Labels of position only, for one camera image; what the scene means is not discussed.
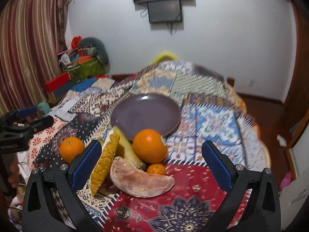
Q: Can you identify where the medium mandarin orange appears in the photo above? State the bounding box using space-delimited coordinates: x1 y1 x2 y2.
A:
59 137 85 163

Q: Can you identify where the yellow sugarcane piece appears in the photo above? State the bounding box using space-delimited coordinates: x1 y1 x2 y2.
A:
113 126 146 170

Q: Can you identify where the peeled pink pomelo segment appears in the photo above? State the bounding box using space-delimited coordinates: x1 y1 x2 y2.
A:
110 157 175 198

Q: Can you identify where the small mandarin orange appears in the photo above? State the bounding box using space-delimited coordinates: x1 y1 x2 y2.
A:
147 163 166 175

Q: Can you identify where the large orange with sticker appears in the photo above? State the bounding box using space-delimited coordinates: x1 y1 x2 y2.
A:
132 129 168 164

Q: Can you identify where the person's hand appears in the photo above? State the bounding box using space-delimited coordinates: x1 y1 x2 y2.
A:
8 155 19 189

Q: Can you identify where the red box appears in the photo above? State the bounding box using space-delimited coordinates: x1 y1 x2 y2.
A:
43 72 71 93

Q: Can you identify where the colourful patchwork bedspread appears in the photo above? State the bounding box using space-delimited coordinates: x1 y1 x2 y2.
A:
22 61 270 231

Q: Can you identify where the green storage bag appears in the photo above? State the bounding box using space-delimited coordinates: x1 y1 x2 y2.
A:
63 58 105 83

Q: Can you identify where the purple ceramic plate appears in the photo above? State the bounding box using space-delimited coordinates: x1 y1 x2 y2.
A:
110 94 181 141

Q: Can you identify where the striped brown curtain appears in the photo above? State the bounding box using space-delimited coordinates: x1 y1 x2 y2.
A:
1 0 69 114

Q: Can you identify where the yellow curved object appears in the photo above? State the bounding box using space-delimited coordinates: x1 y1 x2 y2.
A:
151 51 179 64

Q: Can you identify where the small black wall monitor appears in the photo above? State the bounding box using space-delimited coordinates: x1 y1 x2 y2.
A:
147 0 183 24

